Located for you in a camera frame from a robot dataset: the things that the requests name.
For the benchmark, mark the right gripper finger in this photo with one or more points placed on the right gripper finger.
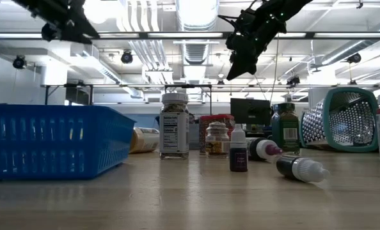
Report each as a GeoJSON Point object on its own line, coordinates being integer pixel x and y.
{"type": "Point", "coordinates": [242, 67]}

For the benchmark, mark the green-lidded spice jar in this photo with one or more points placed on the green-lidded spice jar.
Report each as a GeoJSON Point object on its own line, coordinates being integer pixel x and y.
{"type": "Point", "coordinates": [286, 127]}

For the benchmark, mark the white-lidded glass spice jar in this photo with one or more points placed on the white-lidded glass spice jar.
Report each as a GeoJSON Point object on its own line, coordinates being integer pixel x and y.
{"type": "Point", "coordinates": [174, 134]}

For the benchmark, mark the tan-lidded brown spice jar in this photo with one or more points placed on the tan-lidded brown spice jar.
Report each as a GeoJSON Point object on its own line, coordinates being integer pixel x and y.
{"type": "Point", "coordinates": [145, 140]}

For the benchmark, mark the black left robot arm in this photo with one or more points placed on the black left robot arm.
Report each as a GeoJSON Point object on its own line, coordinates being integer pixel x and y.
{"type": "Point", "coordinates": [65, 19]}

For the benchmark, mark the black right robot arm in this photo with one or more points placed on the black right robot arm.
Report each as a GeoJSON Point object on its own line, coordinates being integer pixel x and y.
{"type": "Point", "coordinates": [292, 8]}

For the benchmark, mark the black monitor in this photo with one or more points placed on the black monitor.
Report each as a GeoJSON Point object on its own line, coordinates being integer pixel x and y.
{"type": "Point", "coordinates": [250, 111]}

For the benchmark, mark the black track light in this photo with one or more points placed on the black track light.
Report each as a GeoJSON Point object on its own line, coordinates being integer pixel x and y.
{"type": "Point", "coordinates": [354, 58]}
{"type": "Point", "coordinates": [293, 80]}
{"type": "Point", "coordinates": [126, 57]}
{"type": "Point", "coordinates": [19, 62]}

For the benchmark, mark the small glass sprinkles jar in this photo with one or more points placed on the small glass sprinkles jar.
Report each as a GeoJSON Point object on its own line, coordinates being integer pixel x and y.
{"type": "Point", "coordinates": [217, 140]}

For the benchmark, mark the purple icing bottle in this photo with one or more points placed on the purple icing bottle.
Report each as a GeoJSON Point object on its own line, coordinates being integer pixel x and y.
{"type": "Point", "coordinates": [263, 148]}

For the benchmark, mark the small purple food colouring bottle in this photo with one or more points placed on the small purple food colouring bottle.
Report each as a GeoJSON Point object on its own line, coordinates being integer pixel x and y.
{"type": "Point", "coordinates": [238, 159]}

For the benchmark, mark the teal-framed metal box grater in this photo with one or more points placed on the teal-framed metal box grater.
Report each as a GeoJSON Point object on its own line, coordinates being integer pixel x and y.
{"type": "Point", "coordinates": [314, 127]}

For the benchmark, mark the small black food colouring bottle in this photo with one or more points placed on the small black food colouring bottle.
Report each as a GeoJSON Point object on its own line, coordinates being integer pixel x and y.
{"type": "Point", "coordinates": [302, 169]}

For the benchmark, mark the black background rack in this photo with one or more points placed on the black background rack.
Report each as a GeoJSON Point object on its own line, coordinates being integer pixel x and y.
{"type": "Point", "coordinates": [46, 96]}

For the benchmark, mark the blue plastic basket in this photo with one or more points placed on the blue plastic basket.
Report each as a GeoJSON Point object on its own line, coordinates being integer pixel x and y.
{"type": "Point", "coordinates": [49, 143]}

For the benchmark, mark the black overhead frame bar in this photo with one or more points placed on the black overhead frame bar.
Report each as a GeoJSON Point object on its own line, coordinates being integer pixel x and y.
{"type": "Point", "coordinates": [310, 35]}

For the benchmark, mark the silver ventilation duct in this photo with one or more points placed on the silver ventilation duct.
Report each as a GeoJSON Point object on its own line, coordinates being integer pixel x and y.
{"type": "Point", "coordinates": [196, 12]}

